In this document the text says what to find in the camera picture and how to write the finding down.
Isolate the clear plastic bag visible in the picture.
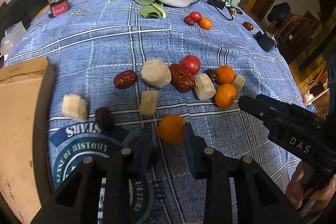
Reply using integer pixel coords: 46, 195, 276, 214
1, 21, 26, 55

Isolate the right hand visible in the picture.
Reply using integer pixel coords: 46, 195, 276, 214
285, 161, 335, 212

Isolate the large wrinkled red date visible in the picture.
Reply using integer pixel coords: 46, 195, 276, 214
169, 64, 195, 93

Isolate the beige cake cube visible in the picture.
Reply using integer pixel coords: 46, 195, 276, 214
139, 90, 158, 116
62, 94, 88, 122

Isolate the black cable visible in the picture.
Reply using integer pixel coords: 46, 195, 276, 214
194, 0, 244, 21

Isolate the large round beige cake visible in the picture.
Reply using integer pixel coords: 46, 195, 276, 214
141, 59, 171, 89

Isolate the red label jar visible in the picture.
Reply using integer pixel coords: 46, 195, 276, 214
49, 0, 70, 18

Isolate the small beige cake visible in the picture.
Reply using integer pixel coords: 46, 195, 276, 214
231, 74, 245, 92

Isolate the black device table edge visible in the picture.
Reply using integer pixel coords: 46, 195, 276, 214
253, 31, 277, 52

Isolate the red tomato centre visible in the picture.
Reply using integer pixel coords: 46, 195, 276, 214
181, 55, 201, 75

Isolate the black power adapter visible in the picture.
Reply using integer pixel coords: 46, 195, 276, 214
207, 0, 226, 10

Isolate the beige cake cylinder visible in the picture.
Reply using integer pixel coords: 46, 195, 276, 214
194, 73, 216, 101

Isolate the cardboard tray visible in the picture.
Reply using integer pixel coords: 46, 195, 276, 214
1, 57, 55, 223

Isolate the black sofa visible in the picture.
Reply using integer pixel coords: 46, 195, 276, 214
0, 0, 49, 39

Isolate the far red tomato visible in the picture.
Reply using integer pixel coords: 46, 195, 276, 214
189, 11, 202, 23

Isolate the blue plaid tablecloth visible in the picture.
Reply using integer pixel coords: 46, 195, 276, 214
3, 0, 316, 224

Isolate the red tomato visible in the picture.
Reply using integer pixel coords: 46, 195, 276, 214
181, 55, 201, 75
189, 11, 202, 23

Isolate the dark date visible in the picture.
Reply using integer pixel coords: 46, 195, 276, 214
203, 69, 217, 83
95, 107, 114, 130

